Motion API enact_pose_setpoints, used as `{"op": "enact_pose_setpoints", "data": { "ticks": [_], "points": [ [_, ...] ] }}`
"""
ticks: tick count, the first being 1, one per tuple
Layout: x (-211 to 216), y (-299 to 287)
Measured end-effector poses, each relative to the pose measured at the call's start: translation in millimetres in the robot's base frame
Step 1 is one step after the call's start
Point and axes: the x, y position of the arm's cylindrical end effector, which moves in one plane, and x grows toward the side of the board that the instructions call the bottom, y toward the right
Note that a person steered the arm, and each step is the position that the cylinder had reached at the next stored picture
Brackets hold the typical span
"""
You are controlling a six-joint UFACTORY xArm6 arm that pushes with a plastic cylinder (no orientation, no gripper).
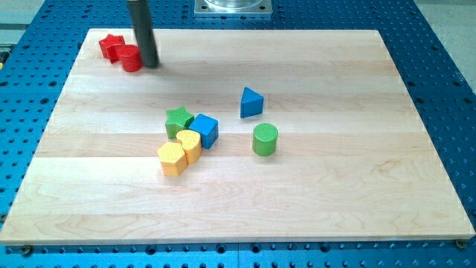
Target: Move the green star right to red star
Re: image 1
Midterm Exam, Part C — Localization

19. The green star block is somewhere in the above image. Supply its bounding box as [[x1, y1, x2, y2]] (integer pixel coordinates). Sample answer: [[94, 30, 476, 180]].
[[165, 106, 195, 139]]

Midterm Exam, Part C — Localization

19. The red star block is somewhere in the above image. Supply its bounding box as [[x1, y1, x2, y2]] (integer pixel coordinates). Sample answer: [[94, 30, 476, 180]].
[[99, 34, 125, 63]]

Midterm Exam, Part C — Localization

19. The light wooden board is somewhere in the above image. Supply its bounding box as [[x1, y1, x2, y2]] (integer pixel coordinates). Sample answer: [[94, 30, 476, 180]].
[[1, 28, 475, 245]]

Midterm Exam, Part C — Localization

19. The green cylinder block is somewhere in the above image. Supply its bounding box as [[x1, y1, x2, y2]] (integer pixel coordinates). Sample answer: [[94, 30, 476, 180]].
[[252, 123, 279, 156]]

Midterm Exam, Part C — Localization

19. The blue cube block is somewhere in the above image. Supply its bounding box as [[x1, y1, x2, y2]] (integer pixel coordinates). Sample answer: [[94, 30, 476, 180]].
[[189, 114, 219, 150]]

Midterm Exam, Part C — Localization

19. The blue triangle block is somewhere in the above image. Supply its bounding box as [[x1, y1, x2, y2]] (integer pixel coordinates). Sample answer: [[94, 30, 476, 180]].
[[240, 87, 264, 118]]

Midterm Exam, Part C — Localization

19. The yellow heart block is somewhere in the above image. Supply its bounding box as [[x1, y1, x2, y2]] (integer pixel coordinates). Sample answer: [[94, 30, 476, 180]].
[[176, 130, 202, 164]]

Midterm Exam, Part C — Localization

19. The yellow hexagon block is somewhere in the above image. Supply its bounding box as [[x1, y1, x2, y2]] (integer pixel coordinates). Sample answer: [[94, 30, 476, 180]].
[[157, 142, 187, 176]]

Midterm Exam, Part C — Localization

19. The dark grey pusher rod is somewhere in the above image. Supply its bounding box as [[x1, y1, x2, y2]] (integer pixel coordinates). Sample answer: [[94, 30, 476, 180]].
[[126, 0, 159, 68]]

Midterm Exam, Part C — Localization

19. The red cylinder block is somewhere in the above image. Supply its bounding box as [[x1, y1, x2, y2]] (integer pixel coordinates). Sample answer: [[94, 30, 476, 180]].
[[117, 45, 143, 72]]

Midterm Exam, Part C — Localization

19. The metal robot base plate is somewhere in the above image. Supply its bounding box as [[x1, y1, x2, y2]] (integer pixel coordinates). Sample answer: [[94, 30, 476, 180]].
[[193, 0, 273, 17]]

